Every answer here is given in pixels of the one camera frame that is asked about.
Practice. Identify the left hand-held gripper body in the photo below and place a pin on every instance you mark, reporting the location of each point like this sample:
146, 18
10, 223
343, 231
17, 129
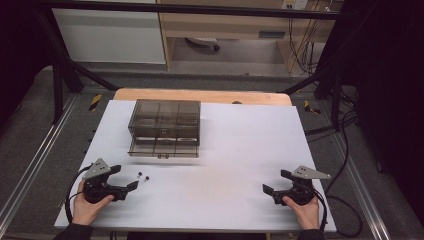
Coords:
96, 191

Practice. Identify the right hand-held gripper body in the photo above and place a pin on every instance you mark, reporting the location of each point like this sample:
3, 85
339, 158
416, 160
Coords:
300, 190

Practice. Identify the transparent drawer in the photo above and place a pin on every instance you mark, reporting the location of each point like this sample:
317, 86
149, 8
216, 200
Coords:
163, 148

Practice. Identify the smoky transparent drawer box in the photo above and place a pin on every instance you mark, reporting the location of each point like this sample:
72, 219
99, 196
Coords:
165, 118

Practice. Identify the person's left hand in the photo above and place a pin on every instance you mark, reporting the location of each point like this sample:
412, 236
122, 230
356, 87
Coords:
86, 210

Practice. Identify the person's right hand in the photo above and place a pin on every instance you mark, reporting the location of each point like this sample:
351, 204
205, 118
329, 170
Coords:
306, 213

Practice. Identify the wooden table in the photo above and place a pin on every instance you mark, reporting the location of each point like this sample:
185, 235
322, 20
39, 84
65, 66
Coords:
206, 96

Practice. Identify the white cabinet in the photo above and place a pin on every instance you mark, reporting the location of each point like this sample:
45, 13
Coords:
110, 36

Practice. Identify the black curtain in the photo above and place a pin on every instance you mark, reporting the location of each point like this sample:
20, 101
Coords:
20, 50
390, 83

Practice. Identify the office chair base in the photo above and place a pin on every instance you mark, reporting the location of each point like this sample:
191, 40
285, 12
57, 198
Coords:
201, 41

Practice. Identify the light wooden desk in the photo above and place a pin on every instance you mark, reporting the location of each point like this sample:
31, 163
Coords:
226, 25

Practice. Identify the aluminium floor rail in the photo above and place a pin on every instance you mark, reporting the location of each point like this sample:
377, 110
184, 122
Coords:
36, 158
361, 190

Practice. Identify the wall power socket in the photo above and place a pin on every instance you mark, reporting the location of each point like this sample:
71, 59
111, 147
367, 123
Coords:
295, 4

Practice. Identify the black metal frame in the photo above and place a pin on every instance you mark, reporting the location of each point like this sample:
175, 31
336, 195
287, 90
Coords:
200, 9

